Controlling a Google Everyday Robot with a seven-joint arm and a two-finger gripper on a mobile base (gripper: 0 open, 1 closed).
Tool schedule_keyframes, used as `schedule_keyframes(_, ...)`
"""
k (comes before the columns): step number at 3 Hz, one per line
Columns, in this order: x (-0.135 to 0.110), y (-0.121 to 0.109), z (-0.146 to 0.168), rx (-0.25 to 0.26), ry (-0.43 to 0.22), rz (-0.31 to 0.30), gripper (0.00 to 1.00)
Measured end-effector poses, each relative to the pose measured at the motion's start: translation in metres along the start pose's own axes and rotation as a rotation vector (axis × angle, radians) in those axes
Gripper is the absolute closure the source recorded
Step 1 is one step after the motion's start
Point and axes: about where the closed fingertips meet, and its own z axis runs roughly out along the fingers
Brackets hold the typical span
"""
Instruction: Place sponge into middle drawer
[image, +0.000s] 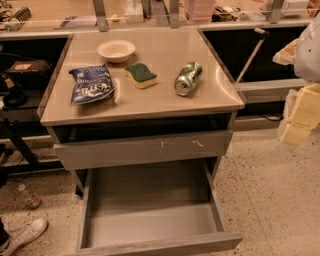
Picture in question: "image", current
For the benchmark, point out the open grey middle drawer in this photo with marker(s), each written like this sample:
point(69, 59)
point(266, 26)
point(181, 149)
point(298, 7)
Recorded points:
point(159, 209)

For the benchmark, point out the pink plastic container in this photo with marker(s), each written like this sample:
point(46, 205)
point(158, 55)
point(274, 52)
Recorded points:
point(199, 11)

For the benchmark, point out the grey top drawer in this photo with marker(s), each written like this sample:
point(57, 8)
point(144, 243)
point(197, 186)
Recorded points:
point(149, 149)

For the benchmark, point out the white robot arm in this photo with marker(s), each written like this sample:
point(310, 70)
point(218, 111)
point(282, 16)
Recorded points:
point(304, 54)

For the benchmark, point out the green crushed soda can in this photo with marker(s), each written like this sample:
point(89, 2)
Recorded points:
point(188, 78)

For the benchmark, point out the plastic bottle on floor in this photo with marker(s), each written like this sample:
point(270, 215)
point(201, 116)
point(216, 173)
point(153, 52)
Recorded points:
point(32, 200)

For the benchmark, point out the white sneaker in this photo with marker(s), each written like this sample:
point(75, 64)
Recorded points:
point(11, 241)

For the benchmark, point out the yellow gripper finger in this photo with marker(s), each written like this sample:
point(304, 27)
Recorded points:
point(301, 114)

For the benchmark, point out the black bag on shelf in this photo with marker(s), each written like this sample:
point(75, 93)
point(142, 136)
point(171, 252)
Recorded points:
point(31, 75)

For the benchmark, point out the green and yellow sponge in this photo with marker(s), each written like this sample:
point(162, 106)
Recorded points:
point(140, 75)

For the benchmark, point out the white paper bowl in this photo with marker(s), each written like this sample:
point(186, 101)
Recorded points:
point(116, 51)

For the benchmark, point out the white tissue box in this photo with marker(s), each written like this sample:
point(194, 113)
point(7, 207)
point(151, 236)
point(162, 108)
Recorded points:
point(133, 12)

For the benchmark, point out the blue chip bag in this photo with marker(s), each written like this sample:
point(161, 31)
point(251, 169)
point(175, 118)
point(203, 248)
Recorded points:
point(92, 84)

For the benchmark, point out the grey drawer cabinet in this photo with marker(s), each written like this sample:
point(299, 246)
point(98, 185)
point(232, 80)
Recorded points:
point(132, 112)

